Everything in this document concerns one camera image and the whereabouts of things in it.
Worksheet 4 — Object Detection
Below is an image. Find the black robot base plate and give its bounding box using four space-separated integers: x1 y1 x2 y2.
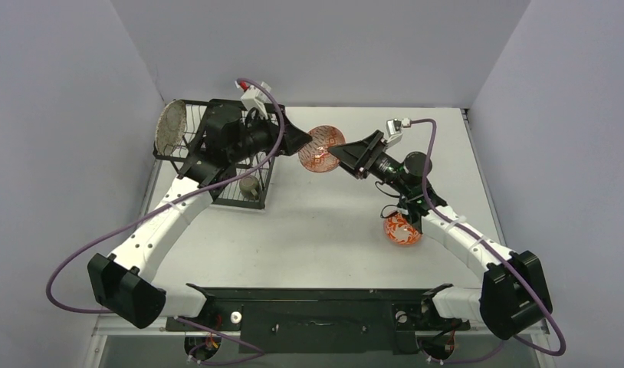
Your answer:
113 287 496 357

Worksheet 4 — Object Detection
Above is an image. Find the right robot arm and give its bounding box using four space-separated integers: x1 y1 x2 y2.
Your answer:
328 130 553 340

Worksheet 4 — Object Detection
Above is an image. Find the orange floral bowl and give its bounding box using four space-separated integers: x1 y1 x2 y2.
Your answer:
383 212 422 246

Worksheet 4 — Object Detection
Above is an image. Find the olive green ceramic mug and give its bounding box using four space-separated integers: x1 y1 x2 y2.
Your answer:
238 175 261 201

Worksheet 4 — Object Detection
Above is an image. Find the red patterned upturned bowl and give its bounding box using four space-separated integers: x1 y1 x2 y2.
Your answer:
298 125 346 173

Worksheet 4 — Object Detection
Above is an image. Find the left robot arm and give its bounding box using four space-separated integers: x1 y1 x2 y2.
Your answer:
87 100 312 330

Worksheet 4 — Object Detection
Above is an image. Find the black wire dish rack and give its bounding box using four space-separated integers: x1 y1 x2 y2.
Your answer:
153 99 279 209

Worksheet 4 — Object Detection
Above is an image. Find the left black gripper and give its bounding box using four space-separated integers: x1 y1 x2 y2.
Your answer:
228 108 311 164

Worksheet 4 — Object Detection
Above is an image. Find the speckled oval plate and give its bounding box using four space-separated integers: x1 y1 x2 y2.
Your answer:
155 100 187 156

